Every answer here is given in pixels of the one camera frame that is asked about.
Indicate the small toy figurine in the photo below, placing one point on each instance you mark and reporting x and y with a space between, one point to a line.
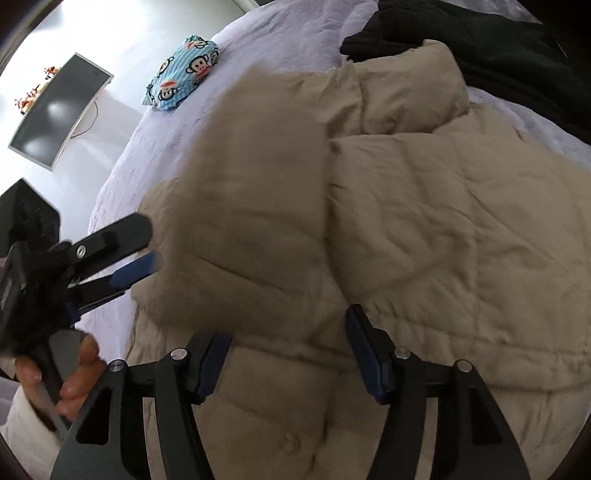
51 71
28 100

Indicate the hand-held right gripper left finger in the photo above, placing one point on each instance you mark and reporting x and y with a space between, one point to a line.
208 369

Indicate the flat screen television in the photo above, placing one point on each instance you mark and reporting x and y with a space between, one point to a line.
60 110

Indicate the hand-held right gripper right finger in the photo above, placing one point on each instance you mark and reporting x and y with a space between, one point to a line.
365 353

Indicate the person's left hand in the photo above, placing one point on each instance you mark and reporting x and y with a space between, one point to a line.
81 369

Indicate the person's left forearm white sleeve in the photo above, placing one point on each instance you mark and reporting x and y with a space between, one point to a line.
27 438

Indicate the beige puffer jacket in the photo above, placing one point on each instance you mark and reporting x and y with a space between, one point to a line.
415 230

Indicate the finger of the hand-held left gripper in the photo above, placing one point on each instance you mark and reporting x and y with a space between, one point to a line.
134 272
111 237

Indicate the black garment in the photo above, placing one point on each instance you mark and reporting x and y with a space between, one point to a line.
485 50

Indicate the blue cartoon printed cloth bundle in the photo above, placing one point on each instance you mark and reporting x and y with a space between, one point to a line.
184 74

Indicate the lavender plush blanket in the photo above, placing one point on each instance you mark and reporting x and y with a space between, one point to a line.
286 37

